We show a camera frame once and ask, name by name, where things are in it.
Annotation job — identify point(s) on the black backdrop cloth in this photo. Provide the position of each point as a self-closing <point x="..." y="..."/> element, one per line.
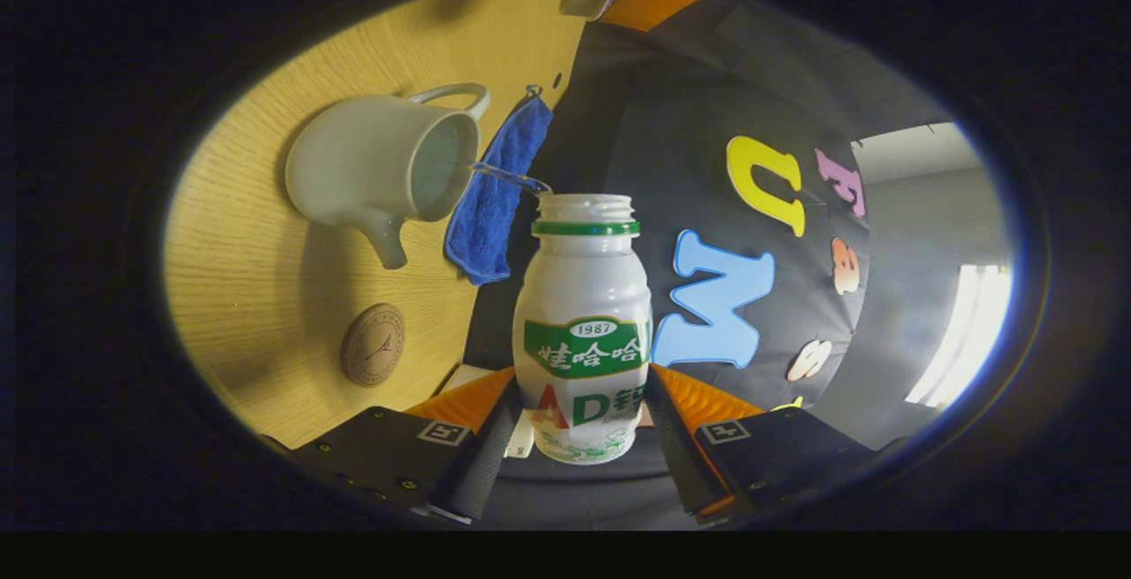
<point x="671" y="102"/>

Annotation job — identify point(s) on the white ceramic teacup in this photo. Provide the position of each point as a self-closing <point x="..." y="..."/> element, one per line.
<point x="362" y="163"/>

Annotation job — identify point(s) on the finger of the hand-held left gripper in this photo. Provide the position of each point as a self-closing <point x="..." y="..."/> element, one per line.
<point x="654" y="4"/>

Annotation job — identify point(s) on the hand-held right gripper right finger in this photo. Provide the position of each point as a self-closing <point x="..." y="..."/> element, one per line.
<point x="676" y="455"/>

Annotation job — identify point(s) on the white green label water bottle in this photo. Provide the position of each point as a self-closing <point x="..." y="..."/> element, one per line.
<point x="581" y="296"/>

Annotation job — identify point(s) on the blue towel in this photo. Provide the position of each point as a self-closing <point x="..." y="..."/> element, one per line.
<point x="495" y="208"/>

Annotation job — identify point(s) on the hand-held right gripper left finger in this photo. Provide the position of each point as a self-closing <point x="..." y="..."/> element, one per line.
<point x="486" y="464"/>

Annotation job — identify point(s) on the round wooden coaster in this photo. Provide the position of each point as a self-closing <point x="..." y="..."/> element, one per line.
<point x="373" y="345"/>

